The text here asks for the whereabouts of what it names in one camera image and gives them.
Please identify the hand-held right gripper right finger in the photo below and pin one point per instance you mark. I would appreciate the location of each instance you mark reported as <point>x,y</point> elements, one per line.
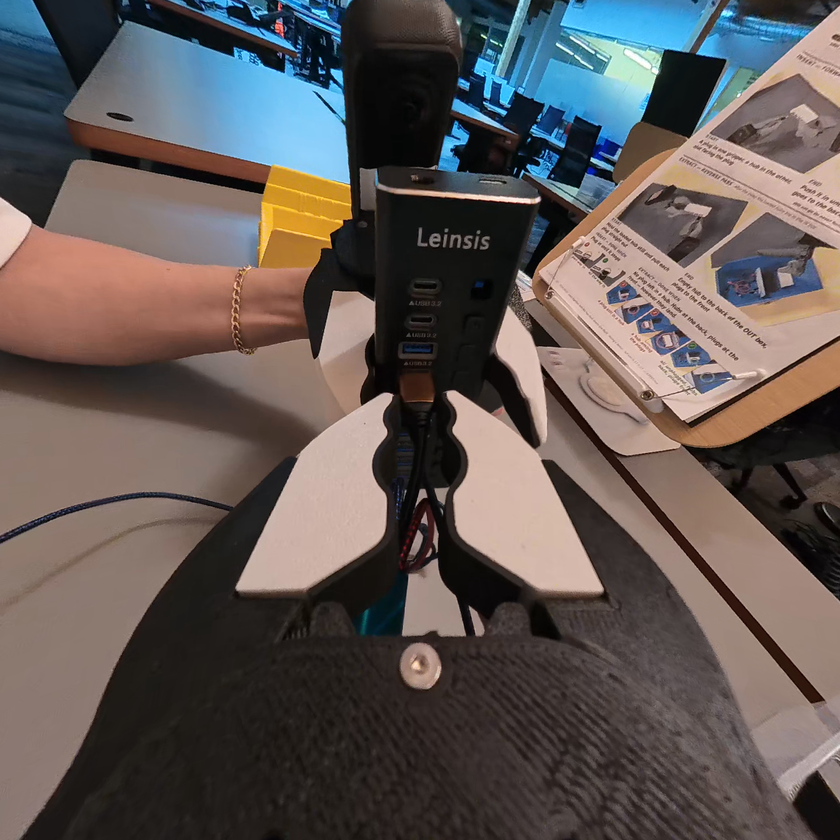
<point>518,525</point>

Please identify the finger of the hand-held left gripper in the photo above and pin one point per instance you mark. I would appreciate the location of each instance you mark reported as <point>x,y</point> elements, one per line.
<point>525,380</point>
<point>348,354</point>

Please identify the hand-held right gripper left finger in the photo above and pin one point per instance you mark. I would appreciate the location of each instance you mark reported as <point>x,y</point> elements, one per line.
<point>321,525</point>

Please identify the black printed usb hub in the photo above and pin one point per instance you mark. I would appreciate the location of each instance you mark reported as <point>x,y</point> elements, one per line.
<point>453,275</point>

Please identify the yellow plastic bin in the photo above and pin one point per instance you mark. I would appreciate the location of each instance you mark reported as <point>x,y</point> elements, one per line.
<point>302,210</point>

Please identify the clear plastic tray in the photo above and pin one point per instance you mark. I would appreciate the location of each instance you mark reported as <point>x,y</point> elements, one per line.
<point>800,741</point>

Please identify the person's left forearm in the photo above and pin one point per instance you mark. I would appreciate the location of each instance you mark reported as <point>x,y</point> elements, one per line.
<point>131,295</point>

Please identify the person's left hand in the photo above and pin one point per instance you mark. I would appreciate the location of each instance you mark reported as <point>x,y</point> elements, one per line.
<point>282,302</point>

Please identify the black office chair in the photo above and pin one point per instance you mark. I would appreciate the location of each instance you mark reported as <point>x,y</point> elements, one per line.
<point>525,115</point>
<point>577,151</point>

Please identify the printed instruction sheet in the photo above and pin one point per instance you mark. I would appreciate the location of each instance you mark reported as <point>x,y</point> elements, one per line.
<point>722,249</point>

